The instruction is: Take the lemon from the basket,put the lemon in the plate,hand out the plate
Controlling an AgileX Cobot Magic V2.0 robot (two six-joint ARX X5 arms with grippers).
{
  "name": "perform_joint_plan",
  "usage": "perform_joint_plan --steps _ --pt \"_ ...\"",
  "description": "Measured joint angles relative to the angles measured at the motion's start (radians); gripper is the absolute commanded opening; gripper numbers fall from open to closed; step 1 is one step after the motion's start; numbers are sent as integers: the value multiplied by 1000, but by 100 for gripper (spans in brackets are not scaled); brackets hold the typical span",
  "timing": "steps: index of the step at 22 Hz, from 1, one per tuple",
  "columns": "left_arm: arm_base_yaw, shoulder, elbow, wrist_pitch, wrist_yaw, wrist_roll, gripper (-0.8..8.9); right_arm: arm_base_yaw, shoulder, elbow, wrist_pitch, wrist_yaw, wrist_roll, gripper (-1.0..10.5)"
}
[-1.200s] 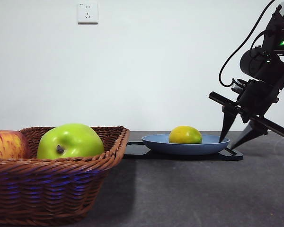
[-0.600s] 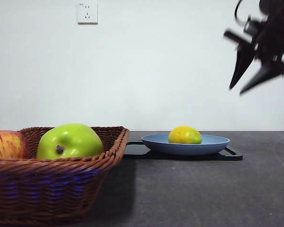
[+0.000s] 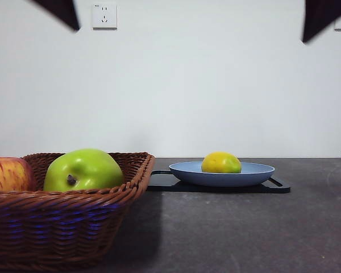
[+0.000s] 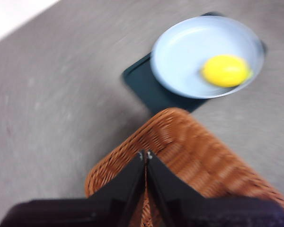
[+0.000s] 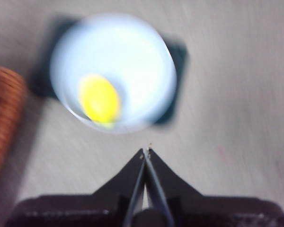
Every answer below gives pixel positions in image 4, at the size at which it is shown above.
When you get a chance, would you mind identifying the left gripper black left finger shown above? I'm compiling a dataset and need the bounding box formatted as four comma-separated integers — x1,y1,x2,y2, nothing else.
0,150,146,227

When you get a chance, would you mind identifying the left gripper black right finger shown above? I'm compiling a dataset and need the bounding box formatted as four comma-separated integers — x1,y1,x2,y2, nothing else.
146,150,284,227

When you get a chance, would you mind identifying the yellow lemon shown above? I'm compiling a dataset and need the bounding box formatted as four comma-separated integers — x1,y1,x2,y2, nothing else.
201,54,254,88

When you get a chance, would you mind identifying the blue round plate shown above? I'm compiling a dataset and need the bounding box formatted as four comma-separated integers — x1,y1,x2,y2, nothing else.
150,15,266,99

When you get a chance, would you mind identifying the brown woven wicker basket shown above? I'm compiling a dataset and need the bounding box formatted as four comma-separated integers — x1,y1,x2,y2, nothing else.
84,107,284,227

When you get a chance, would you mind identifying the black flat tray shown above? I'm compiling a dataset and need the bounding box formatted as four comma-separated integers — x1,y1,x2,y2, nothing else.
122,11,268,114

